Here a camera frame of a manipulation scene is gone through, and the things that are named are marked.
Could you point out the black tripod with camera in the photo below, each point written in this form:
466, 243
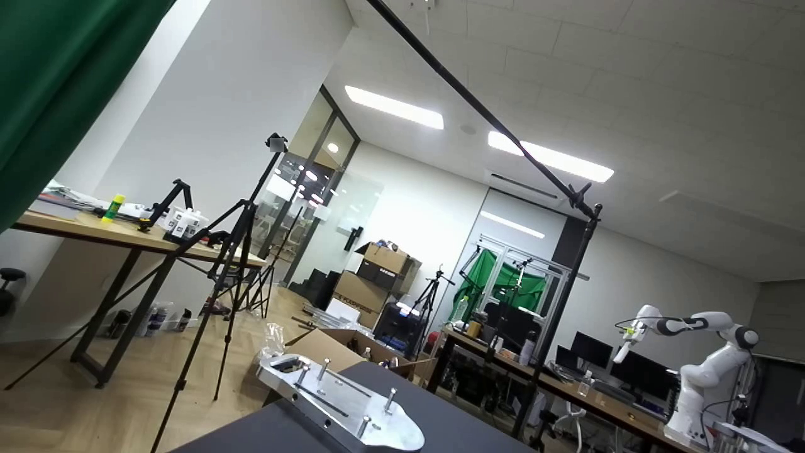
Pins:
429, 303

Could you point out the tall black camera tripod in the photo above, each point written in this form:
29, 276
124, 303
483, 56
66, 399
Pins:
242, 223

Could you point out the green backdrop cloth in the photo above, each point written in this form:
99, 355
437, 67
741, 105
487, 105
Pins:
60, 83

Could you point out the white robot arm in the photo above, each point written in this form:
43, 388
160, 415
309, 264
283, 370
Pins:
714, 369

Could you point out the wooden table with black legs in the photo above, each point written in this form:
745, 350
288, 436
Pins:
101, 230

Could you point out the black diagonal boom pole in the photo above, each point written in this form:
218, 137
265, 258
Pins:
478, 105

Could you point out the silver metal mounting plate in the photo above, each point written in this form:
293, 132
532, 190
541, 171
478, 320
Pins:
344, 404

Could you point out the plain brown cardboard box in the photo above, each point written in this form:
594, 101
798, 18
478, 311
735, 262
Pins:
359, 295

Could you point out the open flat cardboard box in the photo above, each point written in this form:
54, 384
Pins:
331, 344

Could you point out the stack of papers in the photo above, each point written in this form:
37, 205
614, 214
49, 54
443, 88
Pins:
66, 199

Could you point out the yellow green bottle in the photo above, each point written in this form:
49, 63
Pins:
112, 207

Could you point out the black equipment case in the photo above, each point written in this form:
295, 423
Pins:
397, 327

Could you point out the long wooden desk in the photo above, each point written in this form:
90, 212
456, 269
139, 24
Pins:
588, 394

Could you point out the cardboard box with dark band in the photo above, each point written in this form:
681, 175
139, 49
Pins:
388, 264

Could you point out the small black tabletop tripod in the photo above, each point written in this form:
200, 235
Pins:
166, 202

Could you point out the clear plastic bottle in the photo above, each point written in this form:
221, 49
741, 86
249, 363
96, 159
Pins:
272, 344

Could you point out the items under wooden table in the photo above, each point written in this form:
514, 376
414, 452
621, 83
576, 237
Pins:
154, 319

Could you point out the black upright stand pole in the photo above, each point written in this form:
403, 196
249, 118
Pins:
565, 293

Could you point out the black computer monitor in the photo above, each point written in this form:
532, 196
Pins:
642, 376
592, 349

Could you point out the white clutter pile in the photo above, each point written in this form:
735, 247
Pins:
185, 225

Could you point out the rectangular ceiling light panel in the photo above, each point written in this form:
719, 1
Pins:
393, 106
549, 156

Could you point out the hanging green cloth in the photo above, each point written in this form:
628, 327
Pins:
477, 280
521, 287

